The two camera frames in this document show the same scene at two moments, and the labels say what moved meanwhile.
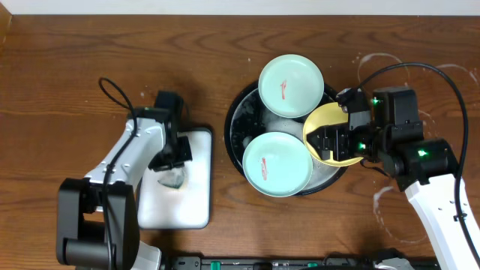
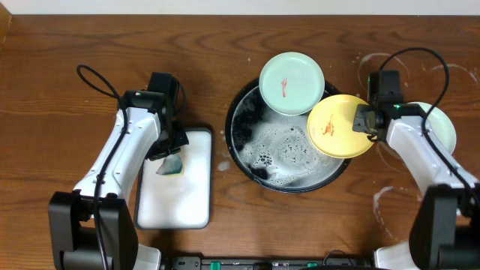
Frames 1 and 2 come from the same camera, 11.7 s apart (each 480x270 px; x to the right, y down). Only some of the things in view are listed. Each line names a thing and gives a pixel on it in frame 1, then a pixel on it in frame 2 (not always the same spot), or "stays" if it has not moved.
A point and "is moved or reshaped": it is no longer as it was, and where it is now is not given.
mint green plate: (291, 85) stays
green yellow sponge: (174, 178) is moved or reshaped
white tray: (179, 197) stays
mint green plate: (277, 164) to (439, 126)
